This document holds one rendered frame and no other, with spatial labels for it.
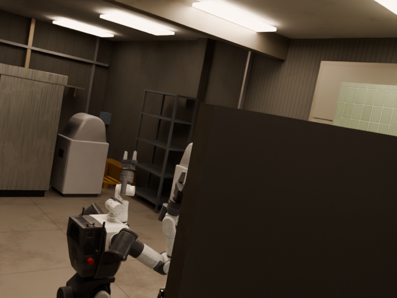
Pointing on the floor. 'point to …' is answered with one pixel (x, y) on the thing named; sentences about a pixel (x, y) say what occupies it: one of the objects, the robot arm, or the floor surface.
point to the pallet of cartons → (114, 174)
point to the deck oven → (28, 129)
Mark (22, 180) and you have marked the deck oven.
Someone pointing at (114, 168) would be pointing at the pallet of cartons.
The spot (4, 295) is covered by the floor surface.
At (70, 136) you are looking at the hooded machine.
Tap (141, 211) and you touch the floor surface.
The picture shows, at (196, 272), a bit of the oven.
